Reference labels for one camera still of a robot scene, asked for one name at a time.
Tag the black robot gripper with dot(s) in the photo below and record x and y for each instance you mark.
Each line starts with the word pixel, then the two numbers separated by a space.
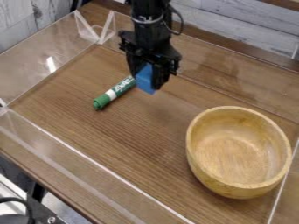
pixel 147 46

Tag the blue foam block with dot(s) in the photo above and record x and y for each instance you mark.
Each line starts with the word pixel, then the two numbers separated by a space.
pixel 143 79

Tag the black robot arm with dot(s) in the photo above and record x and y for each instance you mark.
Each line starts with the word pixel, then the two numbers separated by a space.
pixel 149 9

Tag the light wooden bowl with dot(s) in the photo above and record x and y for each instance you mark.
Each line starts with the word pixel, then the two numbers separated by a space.
pixel 237 151

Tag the green dry erase marker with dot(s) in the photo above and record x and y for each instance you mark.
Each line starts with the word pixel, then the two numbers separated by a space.
pixel 116 91

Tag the clear acrylic tray wall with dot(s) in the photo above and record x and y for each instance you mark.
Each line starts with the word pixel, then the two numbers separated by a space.
pixel 115 162

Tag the black metal table frame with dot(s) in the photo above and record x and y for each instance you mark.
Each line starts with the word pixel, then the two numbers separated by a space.
pixel 36 212

